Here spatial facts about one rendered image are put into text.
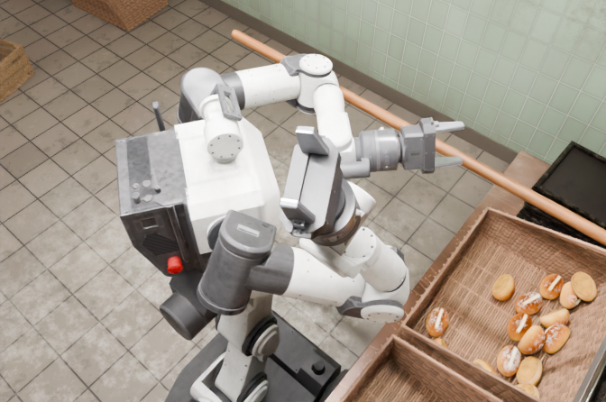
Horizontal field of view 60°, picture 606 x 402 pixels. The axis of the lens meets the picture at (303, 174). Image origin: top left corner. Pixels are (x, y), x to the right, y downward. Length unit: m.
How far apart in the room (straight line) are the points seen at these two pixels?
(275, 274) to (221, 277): 0.09
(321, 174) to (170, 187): 0.46
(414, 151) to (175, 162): 0.48
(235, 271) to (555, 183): 1.30
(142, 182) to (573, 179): 1.44
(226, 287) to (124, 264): 1.74
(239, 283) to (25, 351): 1.77
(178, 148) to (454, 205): 1.95
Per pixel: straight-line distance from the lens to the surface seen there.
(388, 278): 0.92
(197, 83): 1.19
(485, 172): 1.34
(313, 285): 0.95
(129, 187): 1.04
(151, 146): 1.10
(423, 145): 1.10
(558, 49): 2.62
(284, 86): 1.26
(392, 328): 1.76
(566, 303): 1.91
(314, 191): 0.61
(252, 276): 0.92
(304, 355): 2.12
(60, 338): 2.57
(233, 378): 1.93
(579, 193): 1.96
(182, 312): 1.30
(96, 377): 2.44
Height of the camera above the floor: 2.18
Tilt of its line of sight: 50 degrees down
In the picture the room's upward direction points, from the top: straight up
